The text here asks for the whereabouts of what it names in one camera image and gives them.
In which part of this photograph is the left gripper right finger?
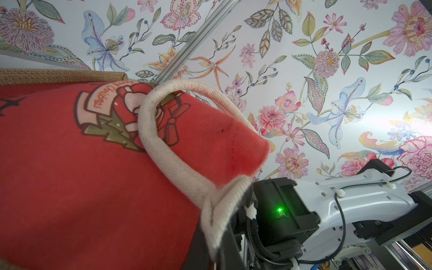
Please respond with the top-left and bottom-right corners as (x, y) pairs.
(216, 222), (247, 270)

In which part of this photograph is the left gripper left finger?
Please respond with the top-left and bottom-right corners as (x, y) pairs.
(181, 226), (211, 270)

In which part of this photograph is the red burlap tote bag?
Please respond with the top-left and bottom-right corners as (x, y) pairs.
(1, 69), (270, 270)

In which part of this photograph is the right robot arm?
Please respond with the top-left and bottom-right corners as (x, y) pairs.
(235, 159), (432, 270)

